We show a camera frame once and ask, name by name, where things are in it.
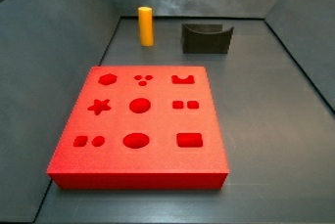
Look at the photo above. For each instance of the yellow oval peg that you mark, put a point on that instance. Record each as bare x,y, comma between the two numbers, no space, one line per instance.
145,13

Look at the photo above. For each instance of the red shape-sorting board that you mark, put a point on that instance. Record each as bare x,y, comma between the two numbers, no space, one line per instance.
143,132

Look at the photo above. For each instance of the black curved holder bracket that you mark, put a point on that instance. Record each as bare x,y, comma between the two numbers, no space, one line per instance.
206,38

